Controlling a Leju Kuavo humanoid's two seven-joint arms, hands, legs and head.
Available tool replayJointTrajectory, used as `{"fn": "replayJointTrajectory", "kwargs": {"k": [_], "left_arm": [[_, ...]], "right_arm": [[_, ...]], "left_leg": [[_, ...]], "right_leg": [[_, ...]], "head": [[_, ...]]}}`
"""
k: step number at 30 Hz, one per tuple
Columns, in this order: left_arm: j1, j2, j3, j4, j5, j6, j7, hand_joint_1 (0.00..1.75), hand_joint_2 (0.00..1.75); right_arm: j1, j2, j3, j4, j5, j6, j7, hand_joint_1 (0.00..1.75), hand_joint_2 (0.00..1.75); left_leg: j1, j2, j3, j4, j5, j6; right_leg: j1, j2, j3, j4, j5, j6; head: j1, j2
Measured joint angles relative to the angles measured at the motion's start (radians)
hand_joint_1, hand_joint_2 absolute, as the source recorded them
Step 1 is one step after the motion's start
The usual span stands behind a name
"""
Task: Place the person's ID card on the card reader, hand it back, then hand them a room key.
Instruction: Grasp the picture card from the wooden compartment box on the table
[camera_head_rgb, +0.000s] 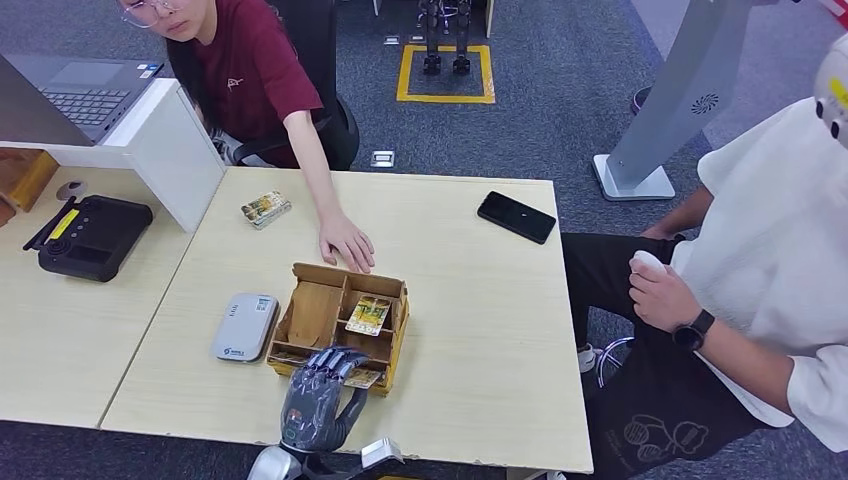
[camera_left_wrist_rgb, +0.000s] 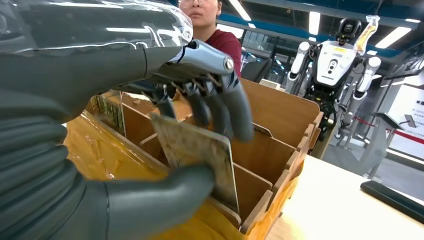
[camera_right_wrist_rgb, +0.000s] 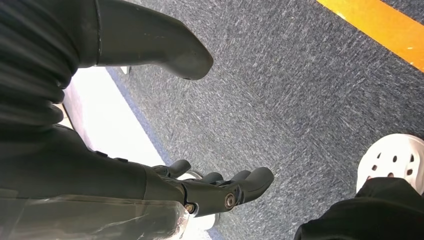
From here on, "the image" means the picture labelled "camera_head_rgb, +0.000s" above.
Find black robot leg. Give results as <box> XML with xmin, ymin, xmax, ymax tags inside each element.
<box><xmin>452</xmin><ymin>0</ymin><xmax>473</xmax><ymax>75</ymax></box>
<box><xmin>421</xmin><ymin>0</ymin><xmax>444</xmax><ymax>75</ymax></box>

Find white desk riser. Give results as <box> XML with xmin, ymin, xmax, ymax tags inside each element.
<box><xmin>0</xmin><ymin>76</ymin><xmax>229</xmax><ymax>233</ymax></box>

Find black controller device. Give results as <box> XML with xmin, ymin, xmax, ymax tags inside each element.
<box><xmin>21</xmin><ymin>193</ymin><xmax>155</xmax><ymax>284</ymax></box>

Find person's left hand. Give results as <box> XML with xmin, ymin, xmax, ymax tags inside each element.
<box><xmin>317</xmin><ymin>210</ymin><xmax>377</xmax><ymax>275</ymax></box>
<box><xmin>627</xmin><ymin>261</ymin><xmax>707</xmax><ymax>334</ymax></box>

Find wooden organizer box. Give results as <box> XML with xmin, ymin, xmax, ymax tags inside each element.
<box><xmin>266</xmin><ymin>262</ymin><xmax>411</xmax><ymax>397</ymax></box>

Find stack of printed cards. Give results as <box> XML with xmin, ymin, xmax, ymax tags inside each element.
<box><xmin>239</xmin><ymin>190</ymin><xmax>293</xmax><ymax>231</ymax></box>

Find white cap with holes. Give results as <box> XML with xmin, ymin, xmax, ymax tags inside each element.
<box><xmin>813</xmin><ymin>33</ymin><xmax>848</xmax><ymax>150</ymax></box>

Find yellow floor tape square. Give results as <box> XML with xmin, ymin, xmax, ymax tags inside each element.
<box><xmin>396</xmin><ymin>43</ymin><xmax>497</xmax><ymax>105</ymax></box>

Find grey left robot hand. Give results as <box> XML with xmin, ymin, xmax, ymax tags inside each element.
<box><xmin>280</xmin><ymin>345</ymin><xmax>372</xmax><ymax>455</ymax></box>

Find grey laptop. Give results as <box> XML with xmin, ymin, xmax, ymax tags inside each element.
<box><xmin>0</xmin><ymin>54</ymin><xmax>164</xmax><ymax>147</ymax></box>

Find white handheld remote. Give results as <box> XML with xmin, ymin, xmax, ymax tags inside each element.
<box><xmin>629</xmin><ymin>250</ymin><xmax>669</xmax><ymax>276</ymax></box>

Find person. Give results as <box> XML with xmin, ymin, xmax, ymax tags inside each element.
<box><xmin>117</xmin><ymin>0</ymin><xmax>377</xmax><ymax>275</ymax></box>
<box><xmin>561</xmin><ymin>99</ymin><xmax>848</xmax><ymax>480</ymax></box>

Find black office chair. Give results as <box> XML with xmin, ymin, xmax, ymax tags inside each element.
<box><xmin>231</xmin><ymin>0</ymin><xmax>361</xmax><ymax>172</ymax></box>

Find yellow sticker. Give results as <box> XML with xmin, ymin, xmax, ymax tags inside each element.
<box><xmin>48</xmin><ymin>207</ymin><xmax>81</xmax><ymax>241</ymax></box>

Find eyeglasses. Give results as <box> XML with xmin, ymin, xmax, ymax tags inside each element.
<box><xmin>117</xmin><ymin>0</ymin><xmax>193</xmax><ymax>29</ymax></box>

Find grey kiosk stand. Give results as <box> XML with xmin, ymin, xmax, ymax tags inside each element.
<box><xmin>592</xmin><ymin>0</ymin><xmax>783</xmax><ymax>202</ymax></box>

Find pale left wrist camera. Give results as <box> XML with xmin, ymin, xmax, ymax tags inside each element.
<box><xmin>317</xmin><ymin>437</ymin><xmax>405</xmax><ymax>480</ymax></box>

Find yellow printed card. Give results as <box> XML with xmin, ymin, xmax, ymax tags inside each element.
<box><xmin>344</xmin><ymin>295</ymin><xmax>392</xmax><ymax>338</ymax></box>
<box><xmin>341</xmin><ymin>367</ymin><xmax>384</xmax><ymax>391</ymax></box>

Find brown wooden box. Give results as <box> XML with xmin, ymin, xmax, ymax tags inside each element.
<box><xmin>0</xmin><ymin>146</ymin><xmax>60</xmax><ymax>227</ymax></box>

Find black wristwatch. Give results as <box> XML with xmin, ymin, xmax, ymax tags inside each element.
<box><xmin>672</xmin><ymin>309</ymin><xmax>717</xmax><ymax>352</ymax></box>

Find black smartphone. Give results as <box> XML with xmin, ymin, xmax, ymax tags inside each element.
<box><xmin>476</xmin><ymin>190</ymin><xmax>558</xmax><ymax>246</ymax></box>

